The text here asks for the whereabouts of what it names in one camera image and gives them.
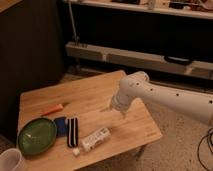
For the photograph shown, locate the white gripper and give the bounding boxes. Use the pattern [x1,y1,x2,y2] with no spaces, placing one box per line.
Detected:
[100,90,134,118]

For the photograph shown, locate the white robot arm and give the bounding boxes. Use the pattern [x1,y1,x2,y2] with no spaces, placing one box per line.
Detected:
[102,71,213,127]

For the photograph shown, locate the wooden table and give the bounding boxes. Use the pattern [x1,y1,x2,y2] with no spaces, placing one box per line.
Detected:
[18,71,162,171]

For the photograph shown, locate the blue sponge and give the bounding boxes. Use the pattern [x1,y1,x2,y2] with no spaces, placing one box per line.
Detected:
[54,117,67,137]

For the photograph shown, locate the orange carrot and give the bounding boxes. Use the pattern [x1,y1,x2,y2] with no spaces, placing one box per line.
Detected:
[41,102,69,116]

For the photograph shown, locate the green bowl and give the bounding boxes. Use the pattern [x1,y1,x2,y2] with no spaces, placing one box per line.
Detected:
[17,118,57,156]

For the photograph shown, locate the white cup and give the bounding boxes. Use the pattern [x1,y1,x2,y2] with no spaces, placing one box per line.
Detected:
[0,148,27,171]

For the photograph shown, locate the grey metal pole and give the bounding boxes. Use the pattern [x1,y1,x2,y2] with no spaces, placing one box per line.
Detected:
[68,0,79,45]

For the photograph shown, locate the white upper shelf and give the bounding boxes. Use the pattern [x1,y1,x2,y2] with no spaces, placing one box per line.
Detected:
[62,0,213,20]

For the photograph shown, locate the black handle on rail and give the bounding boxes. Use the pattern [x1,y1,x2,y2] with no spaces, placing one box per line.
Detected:
[164,56,193,66]

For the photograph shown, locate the long white bench rail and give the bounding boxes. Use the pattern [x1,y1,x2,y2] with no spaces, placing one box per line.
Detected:
[65,42,213,80]

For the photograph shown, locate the black cable on floor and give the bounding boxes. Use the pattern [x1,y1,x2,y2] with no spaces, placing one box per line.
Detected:
[196,128,213,171]

